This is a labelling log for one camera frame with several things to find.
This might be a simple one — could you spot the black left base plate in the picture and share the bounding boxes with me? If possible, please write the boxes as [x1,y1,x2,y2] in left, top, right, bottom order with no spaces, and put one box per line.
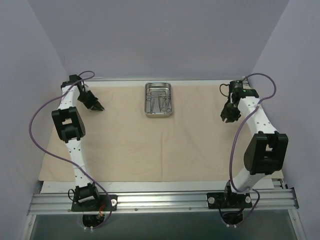
[71,194,118,212]

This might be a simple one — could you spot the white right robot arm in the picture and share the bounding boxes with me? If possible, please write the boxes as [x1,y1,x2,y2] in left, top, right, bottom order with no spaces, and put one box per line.
[220,80,289,207]

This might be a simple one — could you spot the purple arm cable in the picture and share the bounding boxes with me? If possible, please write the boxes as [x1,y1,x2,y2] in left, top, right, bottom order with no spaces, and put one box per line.
[28,70,115,228]
[228,73,277,222]

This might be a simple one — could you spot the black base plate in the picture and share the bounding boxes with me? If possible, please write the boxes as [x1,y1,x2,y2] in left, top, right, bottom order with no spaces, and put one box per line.
[71,194,118,212]
[206,191,253,209]

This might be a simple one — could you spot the steel tweezers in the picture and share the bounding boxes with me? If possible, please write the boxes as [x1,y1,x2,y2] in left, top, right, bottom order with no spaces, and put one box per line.
[150,97,156,114]

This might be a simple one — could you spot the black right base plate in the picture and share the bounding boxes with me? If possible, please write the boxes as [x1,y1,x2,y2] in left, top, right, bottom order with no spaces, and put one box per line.
[206,191,253,209]

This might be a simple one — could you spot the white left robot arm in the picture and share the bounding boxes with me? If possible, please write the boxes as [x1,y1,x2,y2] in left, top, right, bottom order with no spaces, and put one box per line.
[51,74,105,210]

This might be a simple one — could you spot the aluminium mounting rail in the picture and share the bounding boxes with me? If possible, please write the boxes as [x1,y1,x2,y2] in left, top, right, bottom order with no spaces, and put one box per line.
[28,188,299,215]

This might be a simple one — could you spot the steel hemostat large rings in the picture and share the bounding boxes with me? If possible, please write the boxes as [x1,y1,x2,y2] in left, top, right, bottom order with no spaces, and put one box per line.
[159,96,172,113]

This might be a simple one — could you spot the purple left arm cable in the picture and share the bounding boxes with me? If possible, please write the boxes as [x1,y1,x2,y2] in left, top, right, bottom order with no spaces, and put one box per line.
[28,70,115,228]

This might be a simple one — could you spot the beige cloth wrap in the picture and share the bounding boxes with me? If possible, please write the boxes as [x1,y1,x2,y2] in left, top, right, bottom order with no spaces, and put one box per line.
[38,83,285,183]

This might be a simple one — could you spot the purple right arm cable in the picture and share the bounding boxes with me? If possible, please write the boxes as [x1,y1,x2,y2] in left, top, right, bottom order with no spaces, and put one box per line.
[228,73,277,222]

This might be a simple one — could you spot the metal instrument tray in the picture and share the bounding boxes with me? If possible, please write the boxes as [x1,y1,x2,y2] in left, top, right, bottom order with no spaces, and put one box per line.
[144,82,173,118]

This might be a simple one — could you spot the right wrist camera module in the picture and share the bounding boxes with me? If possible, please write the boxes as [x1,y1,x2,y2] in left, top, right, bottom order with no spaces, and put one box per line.
[228,80,244,94]

